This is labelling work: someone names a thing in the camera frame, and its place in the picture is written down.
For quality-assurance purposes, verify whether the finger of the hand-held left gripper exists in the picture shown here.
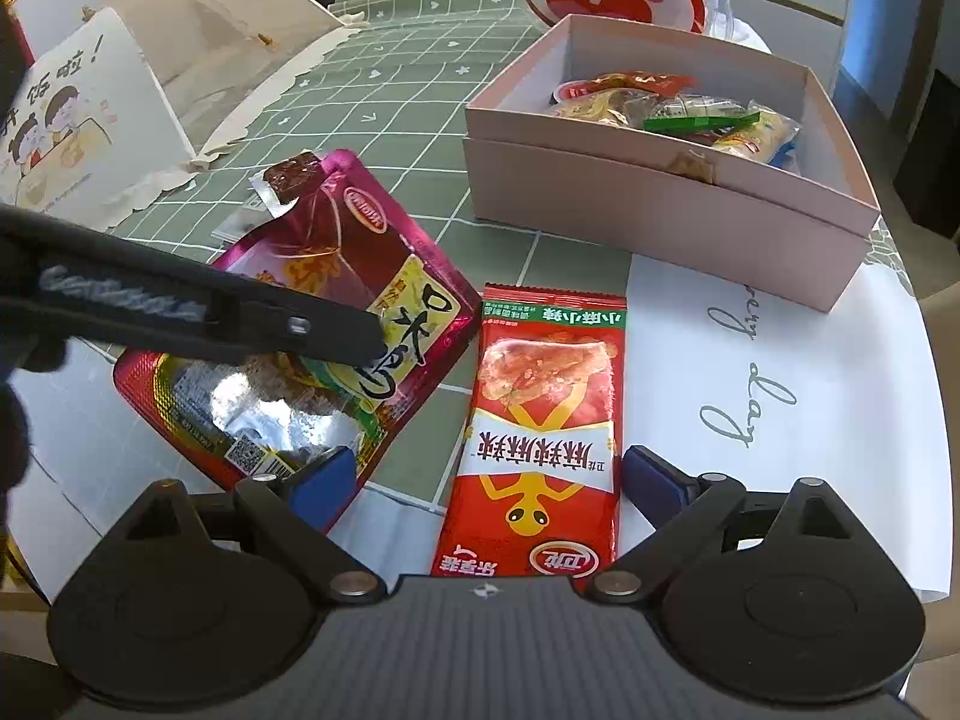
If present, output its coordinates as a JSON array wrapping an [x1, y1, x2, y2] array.
[[206, 264, 388, 365]]

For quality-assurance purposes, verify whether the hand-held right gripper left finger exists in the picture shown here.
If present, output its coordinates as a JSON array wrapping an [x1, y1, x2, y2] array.
[[124, 446, 387, 605]]

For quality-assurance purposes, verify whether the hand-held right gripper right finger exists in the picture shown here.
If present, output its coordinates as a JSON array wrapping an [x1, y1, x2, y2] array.
[[577, 445, 846, 605]]

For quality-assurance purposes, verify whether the magenta snack bag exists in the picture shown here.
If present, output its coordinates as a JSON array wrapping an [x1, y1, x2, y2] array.
[[112, 150, 481, 492]]

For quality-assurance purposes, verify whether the long red snack packet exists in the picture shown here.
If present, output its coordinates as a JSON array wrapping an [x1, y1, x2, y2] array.
[[430, 283, 628, 578]]

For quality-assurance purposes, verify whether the pink cardboard box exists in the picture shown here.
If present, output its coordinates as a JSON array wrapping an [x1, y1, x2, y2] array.
[[463, 13, 880, 314]]

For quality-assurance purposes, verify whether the yellow-brown snack packet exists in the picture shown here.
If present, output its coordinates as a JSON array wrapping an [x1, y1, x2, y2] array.
[[712, 109, 802, 166]]

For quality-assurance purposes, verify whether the small brown snack packet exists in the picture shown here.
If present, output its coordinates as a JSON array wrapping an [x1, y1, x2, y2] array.
[[251, 152, 323, 207]]

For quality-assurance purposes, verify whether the white cartoon card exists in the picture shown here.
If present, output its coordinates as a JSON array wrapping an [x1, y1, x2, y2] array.
[[0, 7, 197, 230]]

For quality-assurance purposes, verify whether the green checked tablecloth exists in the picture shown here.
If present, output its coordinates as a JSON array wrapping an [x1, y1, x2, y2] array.
[[97, 0, 638, 503]]

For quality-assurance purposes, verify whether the green and white snack packet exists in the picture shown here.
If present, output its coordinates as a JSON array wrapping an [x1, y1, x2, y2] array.
[[643, 94, 760, 137]]

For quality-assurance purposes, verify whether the clear brown snack packet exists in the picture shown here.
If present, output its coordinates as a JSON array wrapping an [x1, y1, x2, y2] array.
[[555, 90, 655, 128]]

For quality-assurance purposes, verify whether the small red snack packet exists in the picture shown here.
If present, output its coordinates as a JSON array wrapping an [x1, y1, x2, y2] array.
[[551, 71, 695, 102]]

